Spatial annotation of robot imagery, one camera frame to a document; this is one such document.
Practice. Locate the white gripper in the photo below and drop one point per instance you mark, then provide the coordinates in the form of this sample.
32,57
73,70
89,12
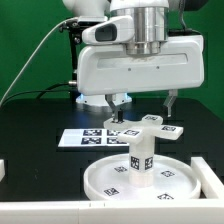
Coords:
108,70

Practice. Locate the white cross-shaped table base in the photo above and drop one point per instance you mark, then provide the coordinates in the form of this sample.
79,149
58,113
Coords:
134,132

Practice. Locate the white round table top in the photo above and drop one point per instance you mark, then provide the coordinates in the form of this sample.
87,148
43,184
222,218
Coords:
111,178

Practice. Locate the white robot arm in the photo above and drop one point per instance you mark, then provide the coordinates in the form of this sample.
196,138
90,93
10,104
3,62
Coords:
129,48

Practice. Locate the white marker sheet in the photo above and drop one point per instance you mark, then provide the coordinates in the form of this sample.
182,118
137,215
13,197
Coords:
89,138

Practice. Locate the white L-shaped border fence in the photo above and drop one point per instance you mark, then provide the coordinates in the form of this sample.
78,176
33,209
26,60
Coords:
209,210

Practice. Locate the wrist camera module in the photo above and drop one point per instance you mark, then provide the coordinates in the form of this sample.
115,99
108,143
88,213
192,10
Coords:
116,30

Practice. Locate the black camera on stand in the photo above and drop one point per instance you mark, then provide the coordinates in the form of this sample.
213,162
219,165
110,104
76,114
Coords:
75,27

